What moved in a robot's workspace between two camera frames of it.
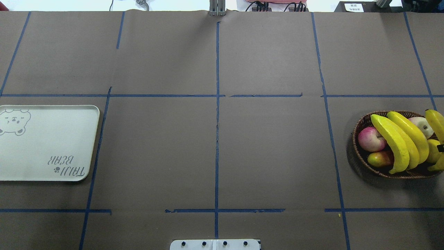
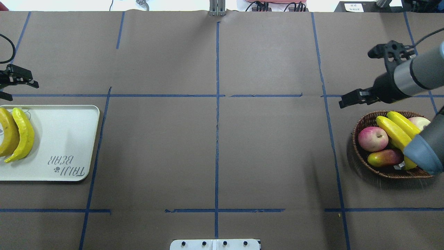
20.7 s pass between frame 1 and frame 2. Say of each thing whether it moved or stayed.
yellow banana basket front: moved
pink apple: stayed
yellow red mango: stayed
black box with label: stayed
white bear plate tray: stayed
